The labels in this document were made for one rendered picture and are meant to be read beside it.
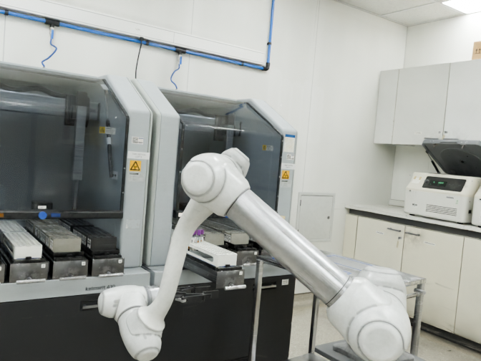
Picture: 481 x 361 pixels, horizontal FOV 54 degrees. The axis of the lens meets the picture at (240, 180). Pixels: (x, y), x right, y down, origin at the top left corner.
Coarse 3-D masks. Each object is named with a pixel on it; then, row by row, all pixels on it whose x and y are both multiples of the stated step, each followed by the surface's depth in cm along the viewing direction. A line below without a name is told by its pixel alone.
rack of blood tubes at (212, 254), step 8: (200, 248) 205; (208, 248) 207; (216, 248) 209; (200, 256) 205; (208, 256) 213; (216, 256) 194; (224, 256) 195; (232, 256) 198; (216, 264) 194; (224, 264) 196; (232, 264) 198
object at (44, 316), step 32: (128, 96) 217; (128, 160) 207; (128, 192) 208; (96, 224) 236; (128, 224) 209; (128, 256) 211; (0, 288) 174; (32, 288) 181; (64, 288) 187; (0, 320) 175; (32, 320) 182; (64, 320) 189; (96, 320) 196; (0, 352) 176; (32, 352) 183; (64, 352) 190; (96, 352) 197; (128, 352) 205
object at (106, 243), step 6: (90, 240) 200; (96, 240) 200; (102, 240) 202; (108, 240) 203; (114, 240) 205; (90, 246) 199; (96, 246) 201; (102, 246) 202; (108, 246) 204; (114, 246) 205
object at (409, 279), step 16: (256, 256) 221; (336, 256) 234; (256, 272) 221; (352, 272) 203; (400, 272) 210; (256, 288) 220; (416, 288) 199; (256, 304) 220; (416, 304) 204; (256, 320) 221; (416, 320) 203; (256, 336) 222; (416, 336) 203; (416, 352) 204
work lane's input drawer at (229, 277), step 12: (192, 264) 207; (204, 264) 201; (228, 264) 196; (204, 276) 198; (216, 276) 190; (228, 276) 193; (240, 276) 197; (216, 288) 190; (228, 288) 188; (240, 288) 192
